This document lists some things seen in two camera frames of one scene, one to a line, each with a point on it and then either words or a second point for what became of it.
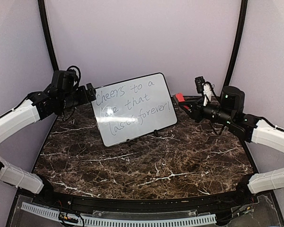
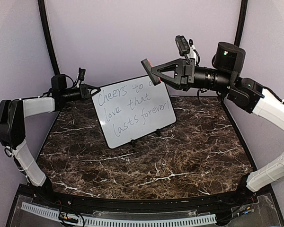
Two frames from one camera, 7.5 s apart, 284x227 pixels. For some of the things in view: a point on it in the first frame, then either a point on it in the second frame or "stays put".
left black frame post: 53,56 stays put
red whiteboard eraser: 180,98 to 147,66
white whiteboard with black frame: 125,110 stays put
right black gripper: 196,108 to 184,72
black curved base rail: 81,203 stays put
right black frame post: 243,15 stays put
